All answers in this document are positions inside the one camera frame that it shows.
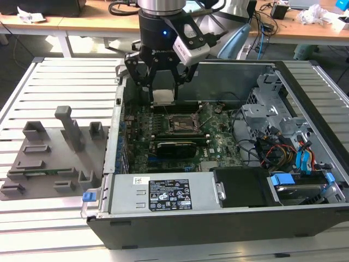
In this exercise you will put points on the pale blue teach pendant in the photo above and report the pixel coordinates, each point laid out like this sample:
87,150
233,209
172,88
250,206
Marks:
234,41

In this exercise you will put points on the black graphics card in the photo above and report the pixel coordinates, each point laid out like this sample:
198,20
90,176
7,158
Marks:
175,150

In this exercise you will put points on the blue box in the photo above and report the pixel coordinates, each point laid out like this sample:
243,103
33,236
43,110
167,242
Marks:
343,4

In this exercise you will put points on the black camera bracket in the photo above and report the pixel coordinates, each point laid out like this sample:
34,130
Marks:
174,23

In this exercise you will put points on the silver chipset heatsink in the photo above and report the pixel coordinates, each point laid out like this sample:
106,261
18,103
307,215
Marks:
208,166

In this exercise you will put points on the black open PC case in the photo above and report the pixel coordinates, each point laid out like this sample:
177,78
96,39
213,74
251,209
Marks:
191,232

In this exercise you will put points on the pale green bin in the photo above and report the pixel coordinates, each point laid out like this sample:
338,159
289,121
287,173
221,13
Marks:
305,52

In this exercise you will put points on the green motherboard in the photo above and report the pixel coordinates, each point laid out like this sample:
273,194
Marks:
223,131

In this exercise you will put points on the silver CPU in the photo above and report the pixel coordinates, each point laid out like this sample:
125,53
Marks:
163,96

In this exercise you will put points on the crumpled white paper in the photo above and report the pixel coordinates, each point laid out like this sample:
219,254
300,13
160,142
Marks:
30,17

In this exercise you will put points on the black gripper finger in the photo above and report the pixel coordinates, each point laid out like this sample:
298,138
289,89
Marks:
186,73
136,68

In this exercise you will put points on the grey laptop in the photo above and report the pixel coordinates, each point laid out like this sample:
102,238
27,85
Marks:
302,2

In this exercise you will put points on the wooden desk white frame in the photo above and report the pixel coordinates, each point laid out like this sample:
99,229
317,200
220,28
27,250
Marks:
95,24

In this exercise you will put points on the white box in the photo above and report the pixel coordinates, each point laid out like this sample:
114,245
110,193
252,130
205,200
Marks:
345,23

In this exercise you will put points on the office chair base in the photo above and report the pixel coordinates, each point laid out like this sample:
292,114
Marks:
135,45

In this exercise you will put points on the black plastic shroud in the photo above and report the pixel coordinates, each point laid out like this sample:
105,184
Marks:
240,188

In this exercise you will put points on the small black box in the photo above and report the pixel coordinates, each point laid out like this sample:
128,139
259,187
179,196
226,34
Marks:
278,12

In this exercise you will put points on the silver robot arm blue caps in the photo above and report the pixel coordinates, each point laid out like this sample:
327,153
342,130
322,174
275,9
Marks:
161,4

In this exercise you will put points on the coin cell battery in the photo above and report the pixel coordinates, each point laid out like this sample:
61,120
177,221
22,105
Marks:
217,109

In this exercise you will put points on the blue case latch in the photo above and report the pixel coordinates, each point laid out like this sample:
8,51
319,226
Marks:
88,197

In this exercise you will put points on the grey parts rack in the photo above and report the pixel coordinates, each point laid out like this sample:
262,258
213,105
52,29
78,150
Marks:
54,163

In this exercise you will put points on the black bag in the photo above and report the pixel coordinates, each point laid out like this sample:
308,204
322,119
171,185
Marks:
41,6

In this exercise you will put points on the CPU socket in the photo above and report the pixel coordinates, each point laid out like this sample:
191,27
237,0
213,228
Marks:
180,124

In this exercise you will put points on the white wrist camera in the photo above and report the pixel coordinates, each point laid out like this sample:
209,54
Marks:
191,54

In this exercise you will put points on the grey power supply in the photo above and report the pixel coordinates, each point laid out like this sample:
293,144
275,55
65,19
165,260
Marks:
122,191

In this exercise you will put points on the black RAM slot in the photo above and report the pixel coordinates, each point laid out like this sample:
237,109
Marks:
188,103
180,110
180,135
203,142

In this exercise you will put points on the silver metal drive cage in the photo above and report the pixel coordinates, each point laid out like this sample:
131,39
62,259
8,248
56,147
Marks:
259,112

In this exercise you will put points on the clear plastic bag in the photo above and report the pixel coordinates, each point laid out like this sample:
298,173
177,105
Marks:
313,13

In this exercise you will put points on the hard disk in blue carrier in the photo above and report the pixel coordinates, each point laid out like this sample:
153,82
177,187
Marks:
283,181

